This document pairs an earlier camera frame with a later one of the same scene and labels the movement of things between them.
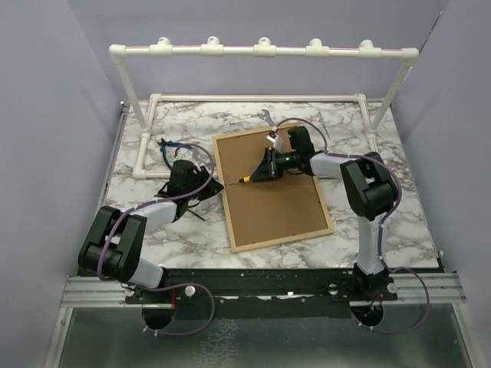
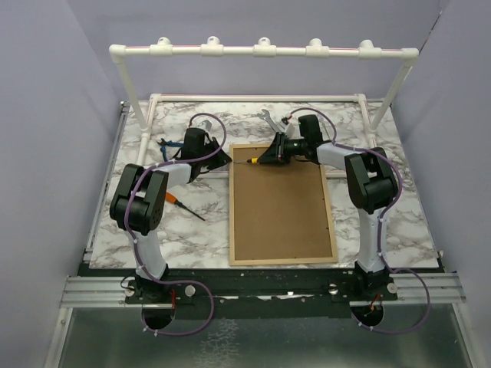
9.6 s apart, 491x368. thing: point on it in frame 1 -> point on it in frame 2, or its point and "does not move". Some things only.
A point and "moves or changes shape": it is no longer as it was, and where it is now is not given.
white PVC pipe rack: x=263 y=47 does not move
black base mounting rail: x=213 y=293 does not move
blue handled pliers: x=165 y=143 does not move
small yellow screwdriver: x=247 y=179 -> x=254 y=160
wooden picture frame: x=271 y=211 moves or changes shape
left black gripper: x=213 y=188 -> x=222 y=157
